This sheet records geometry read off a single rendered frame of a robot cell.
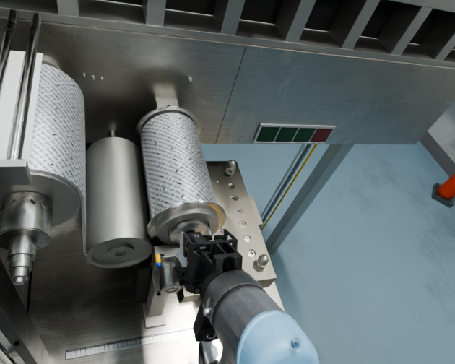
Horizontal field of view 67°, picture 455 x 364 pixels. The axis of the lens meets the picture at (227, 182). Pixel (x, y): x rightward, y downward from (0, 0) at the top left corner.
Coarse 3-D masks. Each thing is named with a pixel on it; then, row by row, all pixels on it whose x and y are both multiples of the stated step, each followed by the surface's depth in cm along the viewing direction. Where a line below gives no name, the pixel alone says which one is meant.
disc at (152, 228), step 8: (168, 208) 59; (176, 208) 59; (184, 208) 60; (208, 208) 61; (216, 208) 62; (160, 216) 60; (224, 216) 65; (152, 224) 61; (152, 232) 63; (216, 232) 69; (160, 240) 66
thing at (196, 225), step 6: (180, 222) 61; (186, 222) 61; (192, 222) 61; (198, 222) 61; (204, 222) 62; (174, 228) 61; (180, 228) 61; (186, 228) 61; (192, 228) 62; (198, 228) 62; (204, 228) 63; (174, 234) 62; (180, 234) 62; (186, 234) 63; (204, 234) 64; (174, 240) 64; (180, 240) 64
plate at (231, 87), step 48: (48, 48) 65; (96, 48) 67; (144, 48) 70; (192, 48) 72; (240, 48) 75; (96, 96) 76; (144, 96) 79; (192, 96) 82; (240, 96) 86; (288, 96) 89; (336, 96) 94; (384, 96) 98; (432, 96) 104
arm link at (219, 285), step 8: (224, 272) 43; (232, 272) 43; (240, 272) 43; (216, 280) 42; (224, 280) 41; (232, 280) 41; (240, 280) 41; (248, 280) 41; (208, 288) 42; (216, 288) 41; (224, 288) 40; (208, 296) 42; (216, 296) 40; (208, 304) 41; (208, 312) 40
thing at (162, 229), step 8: (192, 208) 60; (200, 208) 61; (168, 216) 60; (176, 216) 59; (184, 216) 60; (192, 216) 60; (200, 216) 61; (208, 216) 62; (216, 216) 63; (160, 224) 61; (168, 224) 60; (216, 224) 65; (160, 232) 62; (168, 240) 65
